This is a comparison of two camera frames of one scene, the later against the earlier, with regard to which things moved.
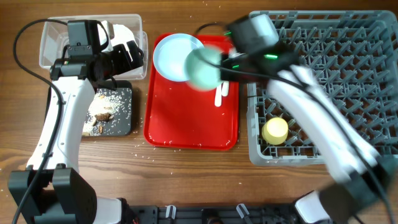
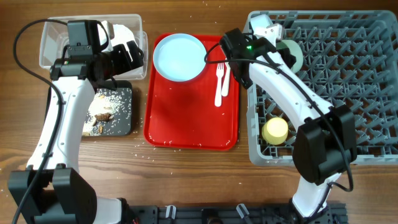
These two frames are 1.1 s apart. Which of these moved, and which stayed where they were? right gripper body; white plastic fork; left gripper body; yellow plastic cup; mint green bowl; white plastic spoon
Moved: right gripper body; mint green bowl
Stayed: white plastic fork; white plastic spoon; yellow plastic cup; left gripper body
